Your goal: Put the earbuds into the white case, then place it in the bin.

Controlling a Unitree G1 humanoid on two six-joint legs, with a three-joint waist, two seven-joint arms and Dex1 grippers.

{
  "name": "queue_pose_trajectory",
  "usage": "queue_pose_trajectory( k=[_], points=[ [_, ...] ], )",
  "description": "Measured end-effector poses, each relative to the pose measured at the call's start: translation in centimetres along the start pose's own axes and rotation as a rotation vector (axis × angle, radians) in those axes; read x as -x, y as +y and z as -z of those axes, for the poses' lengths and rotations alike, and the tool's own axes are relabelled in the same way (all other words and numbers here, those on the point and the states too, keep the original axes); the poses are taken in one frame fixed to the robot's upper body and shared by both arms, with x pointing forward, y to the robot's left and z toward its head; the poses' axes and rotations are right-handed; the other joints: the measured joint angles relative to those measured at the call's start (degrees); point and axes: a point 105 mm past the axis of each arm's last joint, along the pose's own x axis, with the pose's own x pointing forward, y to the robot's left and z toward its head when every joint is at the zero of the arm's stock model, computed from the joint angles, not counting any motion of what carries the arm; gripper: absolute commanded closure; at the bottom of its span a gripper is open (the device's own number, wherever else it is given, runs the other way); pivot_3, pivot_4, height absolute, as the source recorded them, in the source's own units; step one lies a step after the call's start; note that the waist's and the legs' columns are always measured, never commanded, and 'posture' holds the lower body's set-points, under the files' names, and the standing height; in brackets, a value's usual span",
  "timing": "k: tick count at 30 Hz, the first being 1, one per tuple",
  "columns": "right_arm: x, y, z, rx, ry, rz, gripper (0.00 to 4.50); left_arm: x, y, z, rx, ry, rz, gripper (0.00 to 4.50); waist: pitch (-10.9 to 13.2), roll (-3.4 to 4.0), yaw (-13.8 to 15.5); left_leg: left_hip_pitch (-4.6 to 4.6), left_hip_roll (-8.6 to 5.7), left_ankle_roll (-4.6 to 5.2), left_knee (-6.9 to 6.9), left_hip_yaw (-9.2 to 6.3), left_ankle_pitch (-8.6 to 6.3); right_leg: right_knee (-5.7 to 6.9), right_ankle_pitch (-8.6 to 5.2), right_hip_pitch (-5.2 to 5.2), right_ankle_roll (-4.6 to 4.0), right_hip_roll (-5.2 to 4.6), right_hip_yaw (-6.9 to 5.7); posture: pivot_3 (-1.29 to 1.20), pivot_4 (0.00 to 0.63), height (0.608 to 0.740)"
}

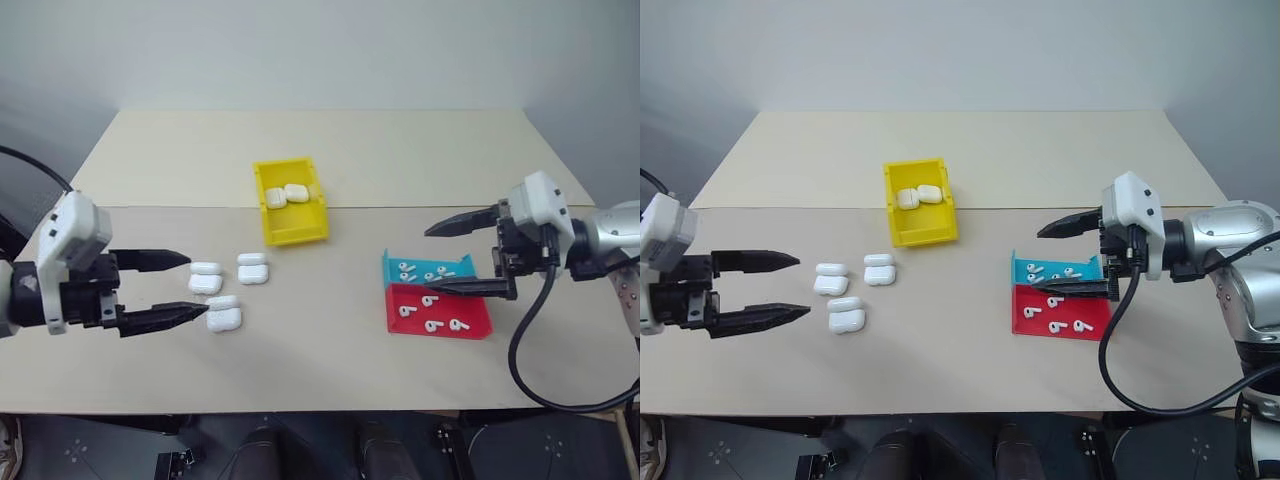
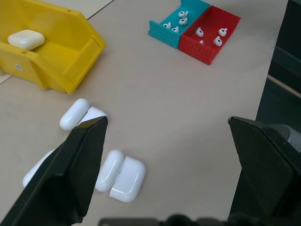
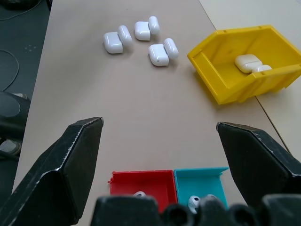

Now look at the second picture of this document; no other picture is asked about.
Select teal brick-pattern tray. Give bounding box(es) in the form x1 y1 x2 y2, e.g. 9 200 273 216
148 0 211 49

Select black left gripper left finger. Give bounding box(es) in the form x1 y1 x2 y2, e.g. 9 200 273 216
0 116 109 226

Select red brick-pattern tray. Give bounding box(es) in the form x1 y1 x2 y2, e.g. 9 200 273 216
178 5 241 65

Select yellow plastic bin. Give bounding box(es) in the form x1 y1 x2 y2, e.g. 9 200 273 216
0 0 107 95

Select dark cabinet beside table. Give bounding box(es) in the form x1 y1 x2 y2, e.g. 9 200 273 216
255 0 301 132

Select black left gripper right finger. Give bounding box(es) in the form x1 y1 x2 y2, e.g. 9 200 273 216
227 115 301 220

